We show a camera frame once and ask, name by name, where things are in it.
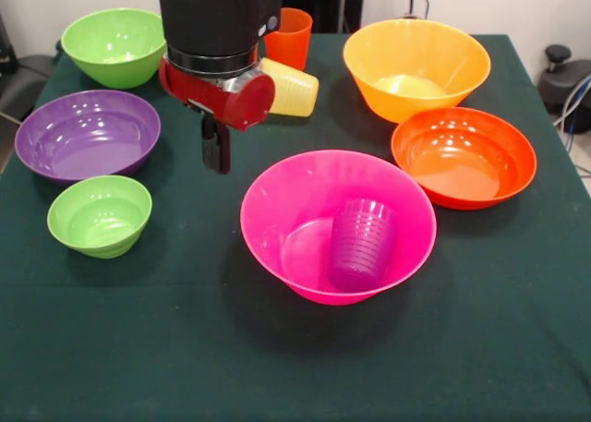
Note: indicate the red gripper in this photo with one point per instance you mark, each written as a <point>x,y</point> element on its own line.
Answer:
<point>231,101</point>

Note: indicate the pink bowl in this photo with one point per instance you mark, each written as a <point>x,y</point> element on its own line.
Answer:
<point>286,196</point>

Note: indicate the yellow cup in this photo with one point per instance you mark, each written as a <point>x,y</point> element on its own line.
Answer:
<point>295,92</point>

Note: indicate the purple cup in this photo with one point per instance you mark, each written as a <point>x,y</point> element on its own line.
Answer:
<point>360,251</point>

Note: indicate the yellow bowl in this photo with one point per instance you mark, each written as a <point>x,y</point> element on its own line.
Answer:
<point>438,48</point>

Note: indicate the orange cup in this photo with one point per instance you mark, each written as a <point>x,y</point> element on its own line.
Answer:
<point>291,43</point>

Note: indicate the purple bowl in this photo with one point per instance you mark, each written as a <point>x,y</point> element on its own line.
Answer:
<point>88,140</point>

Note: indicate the large green bowl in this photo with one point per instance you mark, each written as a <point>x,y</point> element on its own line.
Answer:
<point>115,66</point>

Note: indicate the small green bowl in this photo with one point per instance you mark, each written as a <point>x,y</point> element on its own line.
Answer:
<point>99,219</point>

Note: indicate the dark green tablecloth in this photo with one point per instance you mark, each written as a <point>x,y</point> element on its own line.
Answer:
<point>138,325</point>

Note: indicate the dark grey chair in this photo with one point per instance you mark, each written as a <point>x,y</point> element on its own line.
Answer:
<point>27,80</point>

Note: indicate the orange bowl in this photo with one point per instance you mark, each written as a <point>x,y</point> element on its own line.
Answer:
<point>461,159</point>

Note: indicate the black round equipment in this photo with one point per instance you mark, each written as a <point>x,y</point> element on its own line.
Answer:
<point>561,80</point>

